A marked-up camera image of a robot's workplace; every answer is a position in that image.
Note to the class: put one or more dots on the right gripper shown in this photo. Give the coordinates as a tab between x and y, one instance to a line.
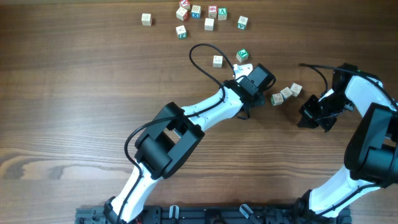
315	112

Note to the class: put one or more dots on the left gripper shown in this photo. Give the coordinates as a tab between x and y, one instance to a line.
257	100

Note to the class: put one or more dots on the wooden picture block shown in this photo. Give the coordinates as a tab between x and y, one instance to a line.
277	99

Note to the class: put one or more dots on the blue P wooden block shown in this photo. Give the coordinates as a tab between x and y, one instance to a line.
286	93

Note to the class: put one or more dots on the blue edged wooden block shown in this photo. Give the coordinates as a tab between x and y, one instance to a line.
295	89

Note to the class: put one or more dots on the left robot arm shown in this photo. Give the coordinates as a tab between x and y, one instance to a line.
167	142

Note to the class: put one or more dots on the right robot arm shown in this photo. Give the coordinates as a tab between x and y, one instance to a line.
369	163

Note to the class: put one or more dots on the green E block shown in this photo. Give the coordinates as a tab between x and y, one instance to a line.
242	55

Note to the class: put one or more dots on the wooden block lowest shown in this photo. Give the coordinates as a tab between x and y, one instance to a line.
217	61

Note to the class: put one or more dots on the green V block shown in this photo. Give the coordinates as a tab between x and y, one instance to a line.
242	22

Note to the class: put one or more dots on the plain wooden block centre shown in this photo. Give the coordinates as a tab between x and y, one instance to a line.
209	24

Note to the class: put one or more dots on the plain wooden block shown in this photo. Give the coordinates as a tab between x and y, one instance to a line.
209	24
146	19

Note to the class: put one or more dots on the green A block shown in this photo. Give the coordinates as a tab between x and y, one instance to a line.
222	13

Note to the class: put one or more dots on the green side block left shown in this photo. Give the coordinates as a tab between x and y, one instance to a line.
181	32

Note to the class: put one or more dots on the red 9 block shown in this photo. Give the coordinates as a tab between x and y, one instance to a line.
212	11

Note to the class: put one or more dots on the blue X block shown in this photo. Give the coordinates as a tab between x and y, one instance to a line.
196	12

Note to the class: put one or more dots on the red edged wooden block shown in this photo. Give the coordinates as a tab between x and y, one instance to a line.
181	13

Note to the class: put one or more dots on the red letter block top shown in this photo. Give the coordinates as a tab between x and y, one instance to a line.
184	4

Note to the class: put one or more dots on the plain wooden block far left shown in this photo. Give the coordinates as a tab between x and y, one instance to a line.
146	19

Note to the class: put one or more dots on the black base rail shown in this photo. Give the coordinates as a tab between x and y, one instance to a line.
185	215

